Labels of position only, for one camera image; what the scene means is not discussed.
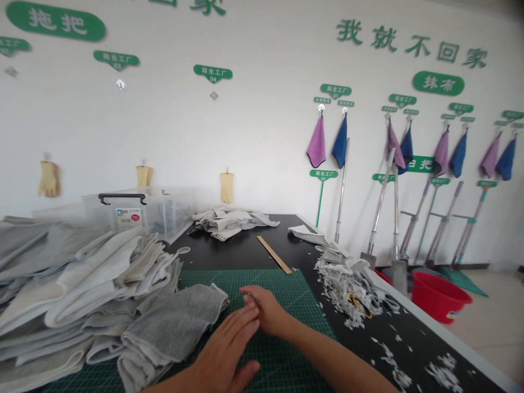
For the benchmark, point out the person's right hand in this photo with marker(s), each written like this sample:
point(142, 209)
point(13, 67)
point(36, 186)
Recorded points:
point(274, 313)

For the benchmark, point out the person's left hand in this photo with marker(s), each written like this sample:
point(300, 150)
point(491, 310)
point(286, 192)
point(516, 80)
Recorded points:
point(223, 352)

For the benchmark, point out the person's right fingers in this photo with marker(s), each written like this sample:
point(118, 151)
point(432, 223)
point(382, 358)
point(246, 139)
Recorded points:
point(251, 291)

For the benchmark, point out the green cutting mat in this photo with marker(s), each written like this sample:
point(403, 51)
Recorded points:
point(286, 286)

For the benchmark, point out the wooden ruler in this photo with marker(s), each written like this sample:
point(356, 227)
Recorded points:
point(274, 254)

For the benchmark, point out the small heap of pale cloths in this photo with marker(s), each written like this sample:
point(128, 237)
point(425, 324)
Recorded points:
point(229, 223)

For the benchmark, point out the dark grey folded cloth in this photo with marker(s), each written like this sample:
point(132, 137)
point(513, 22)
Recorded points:
point(176, 315)

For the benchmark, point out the pile of white cloth scraps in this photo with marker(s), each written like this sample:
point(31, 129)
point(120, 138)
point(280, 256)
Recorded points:
point(348, 274)

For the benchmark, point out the yellow rubber glove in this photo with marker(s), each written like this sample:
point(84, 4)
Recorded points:
point(49, 180)
point(144, 177)
point(227, 187)

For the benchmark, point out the clear plastic storage box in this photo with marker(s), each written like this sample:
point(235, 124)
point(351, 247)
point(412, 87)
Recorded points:
point(176, 208)

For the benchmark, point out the green sign on stick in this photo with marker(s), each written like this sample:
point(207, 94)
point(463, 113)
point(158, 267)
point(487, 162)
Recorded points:
point(323, 174)

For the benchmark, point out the row of mops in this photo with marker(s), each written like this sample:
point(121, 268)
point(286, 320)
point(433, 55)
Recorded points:
point(396, 229)

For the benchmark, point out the purple hanging cloth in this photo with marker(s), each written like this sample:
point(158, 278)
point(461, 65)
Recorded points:
point(394, 145)
point(490, 157)
point(441, 153)
point(316, 145)

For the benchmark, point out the blue hanging cloth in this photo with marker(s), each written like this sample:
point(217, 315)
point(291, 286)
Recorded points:
point(507, 161)
point(340, 145)
point(459, 155)
point(407, 153)

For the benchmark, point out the large pile of grey cloths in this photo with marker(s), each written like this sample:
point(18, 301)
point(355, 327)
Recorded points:
point(69, 286)

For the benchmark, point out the red plastic bucket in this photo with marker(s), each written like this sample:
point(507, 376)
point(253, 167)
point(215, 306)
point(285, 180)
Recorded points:
point(438, 296)

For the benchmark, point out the scattered white scraps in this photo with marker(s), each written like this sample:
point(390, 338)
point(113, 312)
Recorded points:
point(440, 368)

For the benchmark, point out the green dustpan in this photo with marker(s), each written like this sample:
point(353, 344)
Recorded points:
point(464, 282)

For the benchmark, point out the small green wall sign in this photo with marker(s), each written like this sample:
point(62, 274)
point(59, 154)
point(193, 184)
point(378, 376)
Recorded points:
point(213, 73)
point(116, 59)

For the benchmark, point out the medium green oval wall sign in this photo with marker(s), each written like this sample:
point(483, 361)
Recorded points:
point(438, 83)

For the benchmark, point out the green wall lettering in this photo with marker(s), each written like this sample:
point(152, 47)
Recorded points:
point(413, 45)

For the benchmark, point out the large green oval wall sign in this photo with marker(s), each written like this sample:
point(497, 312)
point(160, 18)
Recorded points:
point(57, 21)

